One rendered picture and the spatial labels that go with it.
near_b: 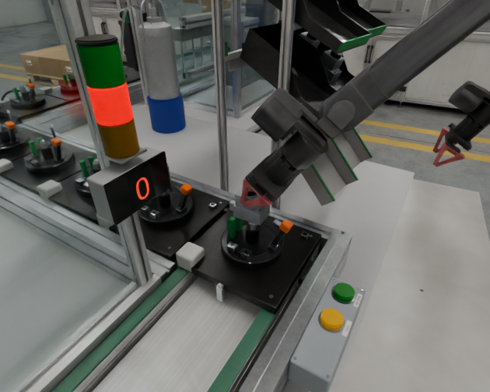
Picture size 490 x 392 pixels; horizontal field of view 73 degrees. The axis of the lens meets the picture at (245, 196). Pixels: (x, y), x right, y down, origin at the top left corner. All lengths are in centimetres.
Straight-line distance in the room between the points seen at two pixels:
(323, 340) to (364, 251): 38
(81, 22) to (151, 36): 98
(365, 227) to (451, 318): 32
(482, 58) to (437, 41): 415
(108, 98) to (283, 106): 25
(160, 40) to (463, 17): 111
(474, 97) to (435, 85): 363
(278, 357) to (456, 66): 436
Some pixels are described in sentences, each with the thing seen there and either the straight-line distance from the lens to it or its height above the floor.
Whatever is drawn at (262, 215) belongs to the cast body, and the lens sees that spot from 66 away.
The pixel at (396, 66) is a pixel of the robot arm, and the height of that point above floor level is 137.
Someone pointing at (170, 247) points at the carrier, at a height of 97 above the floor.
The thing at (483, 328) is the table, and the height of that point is 86.
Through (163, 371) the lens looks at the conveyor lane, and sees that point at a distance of 66.
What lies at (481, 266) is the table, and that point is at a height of 86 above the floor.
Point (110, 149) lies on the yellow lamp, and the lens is 51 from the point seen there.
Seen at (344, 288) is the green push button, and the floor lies 97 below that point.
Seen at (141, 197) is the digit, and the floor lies 119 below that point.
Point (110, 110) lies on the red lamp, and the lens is 48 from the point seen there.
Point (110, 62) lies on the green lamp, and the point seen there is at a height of 139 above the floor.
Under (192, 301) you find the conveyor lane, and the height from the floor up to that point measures 92.
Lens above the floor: 149
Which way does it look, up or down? 35 degrees down
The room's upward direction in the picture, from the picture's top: straight up
